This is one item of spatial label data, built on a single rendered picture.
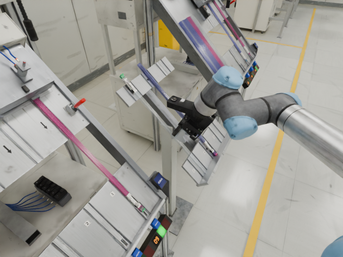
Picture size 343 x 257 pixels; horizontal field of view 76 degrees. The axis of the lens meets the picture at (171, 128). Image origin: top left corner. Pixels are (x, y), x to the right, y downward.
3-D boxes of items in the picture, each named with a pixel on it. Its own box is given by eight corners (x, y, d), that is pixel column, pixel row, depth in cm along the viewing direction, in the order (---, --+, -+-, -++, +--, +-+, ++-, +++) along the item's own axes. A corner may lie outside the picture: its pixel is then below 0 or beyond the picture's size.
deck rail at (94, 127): (157, 197, 86) (166, 196, 81) (154, 201, 85) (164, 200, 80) (19, 48, 72) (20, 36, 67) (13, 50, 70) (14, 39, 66)
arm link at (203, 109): (196, 97, 64) (206, 84, 69) (188, 106, 67) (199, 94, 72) (216, 113, 64) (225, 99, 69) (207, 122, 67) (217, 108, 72)
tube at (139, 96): (119, 76, 79) (120, 75, 79) (121, 75, 80) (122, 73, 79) (204, 174, 89) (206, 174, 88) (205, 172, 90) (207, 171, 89)
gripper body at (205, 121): (192, 142, 76) (211, 124, 67) (173, 127, 76) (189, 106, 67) (201, 129, 81) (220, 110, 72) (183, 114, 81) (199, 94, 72)
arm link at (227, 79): (229, 85, 54) (216, 61, 57) (205, 111, 62) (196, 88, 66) (251, 87, 58) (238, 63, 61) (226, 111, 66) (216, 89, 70)
